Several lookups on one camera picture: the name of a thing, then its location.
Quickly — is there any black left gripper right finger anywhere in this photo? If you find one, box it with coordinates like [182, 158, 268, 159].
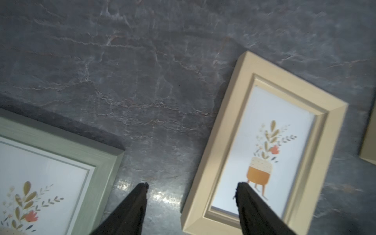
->
[235, 182, 295, 235]

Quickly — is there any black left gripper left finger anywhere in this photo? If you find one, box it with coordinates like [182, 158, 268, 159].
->
[91, 183, 149, 235]

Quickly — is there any gold frame with deer print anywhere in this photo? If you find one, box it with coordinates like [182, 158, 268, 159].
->
[181, 51, 348, 235]

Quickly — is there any gold frame with plant print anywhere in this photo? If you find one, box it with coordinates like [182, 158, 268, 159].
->
[359, 99, 376, 165]

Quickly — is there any green picture frame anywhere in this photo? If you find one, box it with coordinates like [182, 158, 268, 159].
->
[1, 110, 124, 235]

